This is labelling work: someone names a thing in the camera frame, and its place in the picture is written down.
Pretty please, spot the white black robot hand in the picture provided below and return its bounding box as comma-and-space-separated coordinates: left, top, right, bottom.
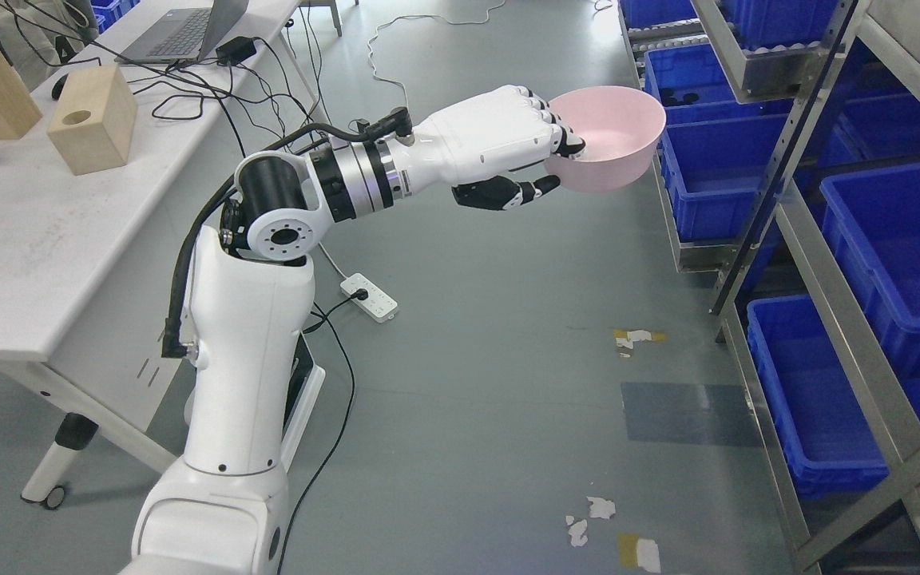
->
391, 85, 585, 211

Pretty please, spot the pink bowl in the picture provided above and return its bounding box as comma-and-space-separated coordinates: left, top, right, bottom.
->
545, 86, 667, 193

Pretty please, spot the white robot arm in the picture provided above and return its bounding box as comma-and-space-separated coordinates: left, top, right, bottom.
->
124, 121, 442, 574

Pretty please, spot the steel shelf rack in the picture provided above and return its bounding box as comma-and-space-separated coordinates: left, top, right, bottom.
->
618, 1, 920, 574

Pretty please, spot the white power strip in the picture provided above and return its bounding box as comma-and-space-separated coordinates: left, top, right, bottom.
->
339, 272, 399, 323

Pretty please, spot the black power adapter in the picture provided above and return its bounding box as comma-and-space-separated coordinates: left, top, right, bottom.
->
216, 36, 256, 68

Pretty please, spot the grey laptop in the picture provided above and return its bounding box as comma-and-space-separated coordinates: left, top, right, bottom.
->
114, 1, 248, 65

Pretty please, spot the wooden block with hole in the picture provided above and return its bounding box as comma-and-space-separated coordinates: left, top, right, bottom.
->
47, 65, 138, 176

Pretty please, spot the white desk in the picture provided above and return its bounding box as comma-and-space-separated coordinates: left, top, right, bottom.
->
0, 0, 325, 512

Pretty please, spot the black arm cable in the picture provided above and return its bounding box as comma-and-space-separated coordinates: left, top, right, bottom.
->
161, 107, 414, 359

